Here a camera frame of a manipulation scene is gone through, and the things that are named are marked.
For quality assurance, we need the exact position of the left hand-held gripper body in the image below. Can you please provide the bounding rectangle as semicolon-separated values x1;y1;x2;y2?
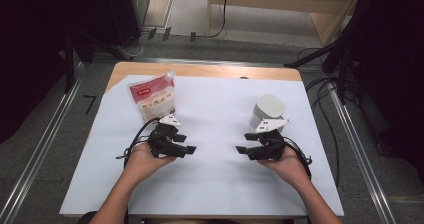
146;114;188;159

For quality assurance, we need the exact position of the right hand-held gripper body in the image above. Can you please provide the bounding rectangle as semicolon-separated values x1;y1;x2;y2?
246;117;293;162

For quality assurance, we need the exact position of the clear container with white lid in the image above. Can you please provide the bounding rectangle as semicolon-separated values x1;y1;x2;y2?
249;93;287;134

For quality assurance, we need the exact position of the red and white pouch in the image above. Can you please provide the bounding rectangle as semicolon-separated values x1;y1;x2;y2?
128;70;177;124

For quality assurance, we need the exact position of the person's right hand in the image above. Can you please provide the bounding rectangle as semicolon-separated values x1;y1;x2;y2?
259;145;313;190

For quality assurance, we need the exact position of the person's left hand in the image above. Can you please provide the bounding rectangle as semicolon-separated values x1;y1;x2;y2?
121;141;178;186

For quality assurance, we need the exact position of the white table sheet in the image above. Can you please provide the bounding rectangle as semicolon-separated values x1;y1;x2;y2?
59;74;345;218

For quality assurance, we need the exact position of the black metal stand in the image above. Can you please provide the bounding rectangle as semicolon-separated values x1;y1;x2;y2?
63;30;134;94
283;33;354;104

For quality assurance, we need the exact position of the black curtain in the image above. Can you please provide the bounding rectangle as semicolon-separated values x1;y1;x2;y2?
0;0;143;145
333;0;424;175

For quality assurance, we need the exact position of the left hand-held gripper cable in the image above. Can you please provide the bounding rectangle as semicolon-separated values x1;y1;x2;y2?
115;117;161;169

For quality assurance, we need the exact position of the hand-held gripper cable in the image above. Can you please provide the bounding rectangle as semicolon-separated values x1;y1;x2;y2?
115;117;161;169
283;136;314;180

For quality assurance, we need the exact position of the right hand-held gripper cable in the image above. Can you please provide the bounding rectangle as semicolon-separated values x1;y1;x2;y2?
283;136;314;180

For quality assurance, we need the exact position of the black floor cable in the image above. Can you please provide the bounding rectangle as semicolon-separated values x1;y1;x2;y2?
304;77;342;189

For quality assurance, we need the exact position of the metal floor rail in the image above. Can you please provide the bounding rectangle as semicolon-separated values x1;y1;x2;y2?
0;63;85;224
328;80;398;224

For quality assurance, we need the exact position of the black hanging cable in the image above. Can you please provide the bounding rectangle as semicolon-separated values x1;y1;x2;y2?
199;0;231;40

